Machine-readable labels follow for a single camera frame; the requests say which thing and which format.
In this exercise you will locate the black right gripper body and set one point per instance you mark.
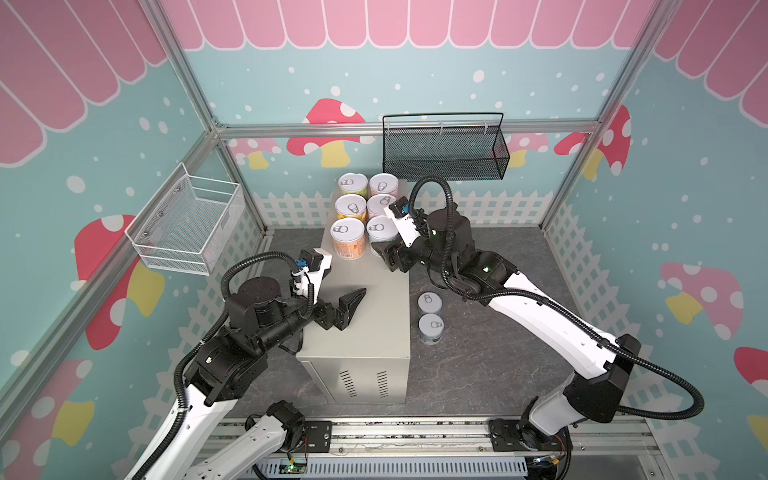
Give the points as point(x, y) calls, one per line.
point(405, 255)

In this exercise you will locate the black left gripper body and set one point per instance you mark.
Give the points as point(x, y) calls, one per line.
point(323, 314)

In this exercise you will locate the white lid can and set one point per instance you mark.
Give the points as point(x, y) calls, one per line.
point(380, 229)
point(429, 303)

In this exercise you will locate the brown label can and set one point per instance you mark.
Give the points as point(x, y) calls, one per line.
point(349, 238)

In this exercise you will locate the pink white label can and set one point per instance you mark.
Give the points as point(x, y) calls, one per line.
point(377, 205)

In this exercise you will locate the yellow label can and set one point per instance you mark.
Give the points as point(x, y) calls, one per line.
point(351, 206)

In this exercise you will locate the grey label can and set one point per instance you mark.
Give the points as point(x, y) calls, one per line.
point(431, 328)

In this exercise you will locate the green label can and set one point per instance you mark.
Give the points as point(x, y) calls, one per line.
point(354, 183)

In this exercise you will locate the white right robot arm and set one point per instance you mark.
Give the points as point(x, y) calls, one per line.
point(432, 233)

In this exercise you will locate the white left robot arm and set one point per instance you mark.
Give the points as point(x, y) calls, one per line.
point(268, 299)

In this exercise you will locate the grey metal cabinet counter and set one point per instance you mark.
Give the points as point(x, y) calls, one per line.
point(367, 362)

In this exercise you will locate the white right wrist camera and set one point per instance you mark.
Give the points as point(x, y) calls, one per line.
point(409, 223)

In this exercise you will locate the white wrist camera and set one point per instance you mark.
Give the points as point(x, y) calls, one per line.
point(409, 223)
point(313, 265)

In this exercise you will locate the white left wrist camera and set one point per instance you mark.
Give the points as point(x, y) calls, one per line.
point(313, 265)

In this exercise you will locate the black mesh wall basket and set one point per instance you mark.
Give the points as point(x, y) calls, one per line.
point(457, 146)

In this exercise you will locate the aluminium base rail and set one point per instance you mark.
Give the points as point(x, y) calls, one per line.
point(428, 448)

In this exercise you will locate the white wire wall basket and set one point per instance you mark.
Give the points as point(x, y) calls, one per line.
point(185, 227)

